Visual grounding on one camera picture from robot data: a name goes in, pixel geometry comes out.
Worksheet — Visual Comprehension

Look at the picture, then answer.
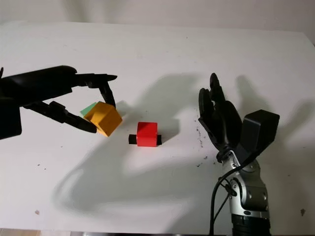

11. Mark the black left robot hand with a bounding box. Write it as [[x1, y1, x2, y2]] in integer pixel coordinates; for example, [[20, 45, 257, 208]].
[[0, 65, 118, 135]]

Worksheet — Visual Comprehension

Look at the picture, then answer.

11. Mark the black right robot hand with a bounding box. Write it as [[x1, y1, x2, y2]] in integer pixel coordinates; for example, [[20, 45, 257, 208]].
[[198, 73, 243, 154]]

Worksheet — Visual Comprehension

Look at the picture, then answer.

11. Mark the green block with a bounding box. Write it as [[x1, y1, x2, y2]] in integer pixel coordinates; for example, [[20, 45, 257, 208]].
[[79, 102, 98, 117]]

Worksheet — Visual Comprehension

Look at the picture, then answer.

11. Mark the yellow block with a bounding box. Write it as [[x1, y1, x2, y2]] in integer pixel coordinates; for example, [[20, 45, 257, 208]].
[[83, 102, 123, 138]]

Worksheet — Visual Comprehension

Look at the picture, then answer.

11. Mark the red block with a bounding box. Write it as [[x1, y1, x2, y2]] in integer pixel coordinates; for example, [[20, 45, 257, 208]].
[[136, 121, 158, 148]]

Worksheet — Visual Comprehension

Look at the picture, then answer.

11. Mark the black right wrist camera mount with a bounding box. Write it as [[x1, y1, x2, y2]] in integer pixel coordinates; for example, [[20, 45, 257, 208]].
[[237, 110, 281, 165]]

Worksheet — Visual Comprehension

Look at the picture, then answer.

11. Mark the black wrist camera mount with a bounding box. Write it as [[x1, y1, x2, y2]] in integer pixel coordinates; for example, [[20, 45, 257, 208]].
[[237, 110, 281, 165], [0, 98, 23, 141]]

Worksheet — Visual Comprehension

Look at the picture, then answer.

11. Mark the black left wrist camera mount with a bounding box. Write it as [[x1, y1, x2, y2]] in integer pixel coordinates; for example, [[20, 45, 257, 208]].
[[0, 98, 23, 141]]

